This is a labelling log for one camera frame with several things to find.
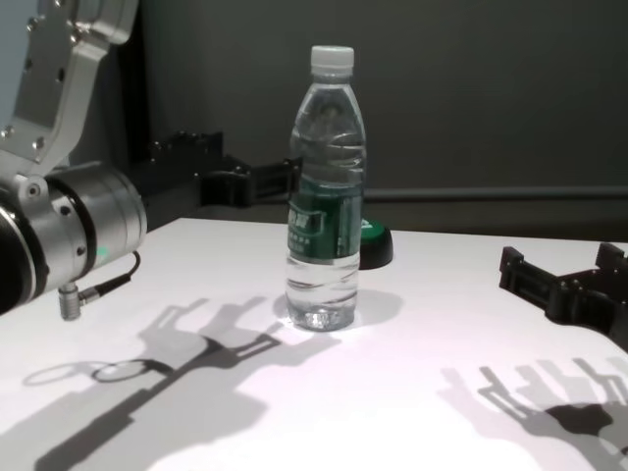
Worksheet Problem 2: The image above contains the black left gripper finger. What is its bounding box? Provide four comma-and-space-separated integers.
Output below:
246, 155, 304, 204
150, 130, 226, 158

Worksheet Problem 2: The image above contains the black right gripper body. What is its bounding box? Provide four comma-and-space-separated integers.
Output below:
543, 266, 628, 350

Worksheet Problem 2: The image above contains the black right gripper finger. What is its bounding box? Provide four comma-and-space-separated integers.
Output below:
498, 245, 561, 308
595, 241, 628, 279

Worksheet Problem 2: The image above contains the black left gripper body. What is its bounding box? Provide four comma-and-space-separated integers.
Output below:
132, 145, 252, 208

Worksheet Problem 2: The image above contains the clear water bottle green label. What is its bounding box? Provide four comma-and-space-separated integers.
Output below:
285, 44, 368, 333

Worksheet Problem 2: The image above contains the green push button black base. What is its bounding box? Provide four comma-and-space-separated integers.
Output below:
359, 218, 395, 270

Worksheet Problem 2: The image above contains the grey horizontal rail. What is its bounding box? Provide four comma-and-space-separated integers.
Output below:
365, 185, 628, 203

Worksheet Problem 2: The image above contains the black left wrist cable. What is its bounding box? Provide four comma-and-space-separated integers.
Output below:
58, 250, 143, 321

